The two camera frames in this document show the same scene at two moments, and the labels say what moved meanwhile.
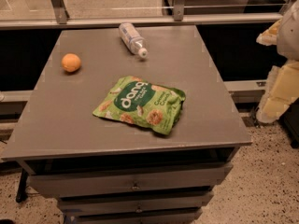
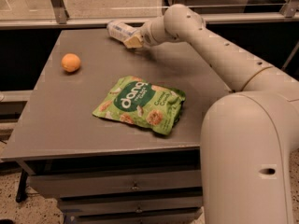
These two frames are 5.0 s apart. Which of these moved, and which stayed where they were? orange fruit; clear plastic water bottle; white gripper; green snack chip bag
Moved: white gripper; clear plastic water bottle
Stayed: green snack chip bag; orange fruit
